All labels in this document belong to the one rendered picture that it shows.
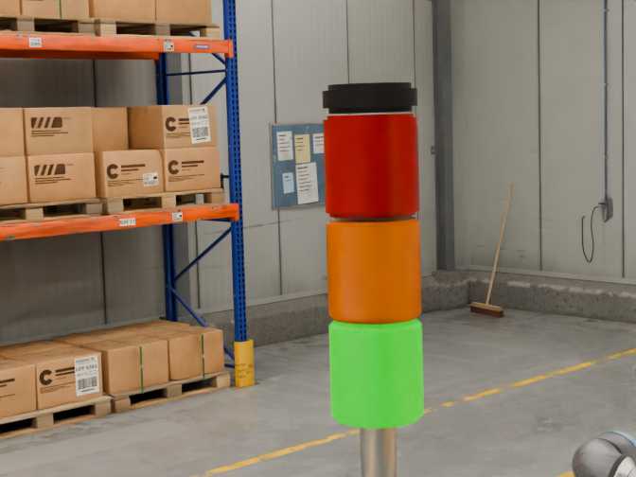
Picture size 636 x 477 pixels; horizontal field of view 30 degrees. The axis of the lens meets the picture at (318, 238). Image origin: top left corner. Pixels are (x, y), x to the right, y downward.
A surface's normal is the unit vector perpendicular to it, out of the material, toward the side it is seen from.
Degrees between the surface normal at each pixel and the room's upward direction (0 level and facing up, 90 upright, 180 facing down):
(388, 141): 90
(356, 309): 90
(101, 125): 90
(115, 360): 91
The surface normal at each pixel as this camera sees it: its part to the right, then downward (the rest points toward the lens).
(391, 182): 0.34, 0.08
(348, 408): -0.64, 0.10
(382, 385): 0.09, 0.10
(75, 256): 0.69, 0.05
